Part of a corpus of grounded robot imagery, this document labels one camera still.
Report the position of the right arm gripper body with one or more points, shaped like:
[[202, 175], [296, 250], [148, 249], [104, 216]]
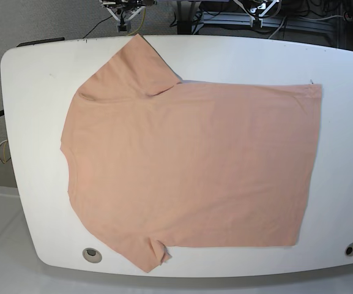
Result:
[[124, 11]]

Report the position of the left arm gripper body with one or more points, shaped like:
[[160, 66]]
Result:
[[258, 11]]

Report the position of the aluminium frame rail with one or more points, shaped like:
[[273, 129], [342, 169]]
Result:
[[326, 25]]

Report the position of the black table leg post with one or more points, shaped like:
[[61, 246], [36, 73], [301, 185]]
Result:
[[185, 12]]

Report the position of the black bar behind table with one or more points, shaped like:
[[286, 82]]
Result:
[[36, 42]]

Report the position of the right round table grommet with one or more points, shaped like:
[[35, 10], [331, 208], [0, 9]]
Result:
[[349, 250]]

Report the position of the left round table grommet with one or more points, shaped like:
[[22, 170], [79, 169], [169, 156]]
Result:
[[92, 255]]

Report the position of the peach pink T-shirt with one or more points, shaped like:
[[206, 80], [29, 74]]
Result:
[[156, 162]]

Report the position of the round table grommet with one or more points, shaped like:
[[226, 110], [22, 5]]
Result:
[[92, 255], [349, 250]]

